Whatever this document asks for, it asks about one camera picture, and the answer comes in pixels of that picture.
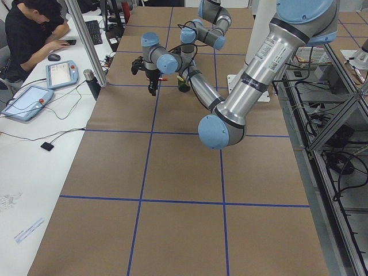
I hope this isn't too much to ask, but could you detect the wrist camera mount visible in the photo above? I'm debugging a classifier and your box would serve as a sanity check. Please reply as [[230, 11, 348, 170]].
[[131, 56, 145, 75]]

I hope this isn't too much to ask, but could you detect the aluminium frame post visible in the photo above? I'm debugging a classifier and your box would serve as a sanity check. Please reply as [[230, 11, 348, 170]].
[[65, 0, 108, 87]]

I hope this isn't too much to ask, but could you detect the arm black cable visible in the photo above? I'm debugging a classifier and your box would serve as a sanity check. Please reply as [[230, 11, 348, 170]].
[[168, 21, 215, 55]]

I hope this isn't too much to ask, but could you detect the black mesh pen cup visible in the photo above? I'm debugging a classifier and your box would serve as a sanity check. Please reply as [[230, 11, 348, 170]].
[[178, 80, 191, 93]]

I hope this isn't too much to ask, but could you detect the teach pendant far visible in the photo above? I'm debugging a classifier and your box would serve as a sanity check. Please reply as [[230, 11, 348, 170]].
[[45, 60, 79, 90]]

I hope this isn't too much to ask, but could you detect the black computer mouse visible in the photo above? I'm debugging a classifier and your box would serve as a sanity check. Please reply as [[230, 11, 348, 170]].
[[48, 53, 61, 62]]

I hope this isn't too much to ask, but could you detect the dark water bottle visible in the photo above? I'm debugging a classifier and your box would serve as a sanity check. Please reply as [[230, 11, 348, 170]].
[[83, 69, 101, 100]]

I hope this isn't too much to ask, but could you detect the teach pendant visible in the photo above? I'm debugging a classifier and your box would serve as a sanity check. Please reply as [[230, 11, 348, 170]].
[[45, 60, 79, 90], [1, 85, 54, 121]]

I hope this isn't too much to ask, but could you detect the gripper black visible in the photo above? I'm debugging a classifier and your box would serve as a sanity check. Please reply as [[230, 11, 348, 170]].
[[144, 68, 160, 97]]

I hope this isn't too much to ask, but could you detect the teach pendant near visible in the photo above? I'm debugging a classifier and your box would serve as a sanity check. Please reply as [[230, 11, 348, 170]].
[[1, 85, 54, 121]]

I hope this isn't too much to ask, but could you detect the seated person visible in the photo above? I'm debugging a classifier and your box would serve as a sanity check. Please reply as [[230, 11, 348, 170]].
[[5, 0, 70, 82]]

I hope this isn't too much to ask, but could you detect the black keyboard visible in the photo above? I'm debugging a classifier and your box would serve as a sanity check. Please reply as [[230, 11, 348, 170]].
[[85, 20, 103, 45]]

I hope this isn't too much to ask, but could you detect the small black puck device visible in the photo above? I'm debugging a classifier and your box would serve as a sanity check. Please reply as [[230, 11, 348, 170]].
[[40, 141, 54, 152]]

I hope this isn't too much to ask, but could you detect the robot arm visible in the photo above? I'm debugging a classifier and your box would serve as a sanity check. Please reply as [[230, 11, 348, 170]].
[[180, 1, 232, 58], [140, 1, 339, 150]]

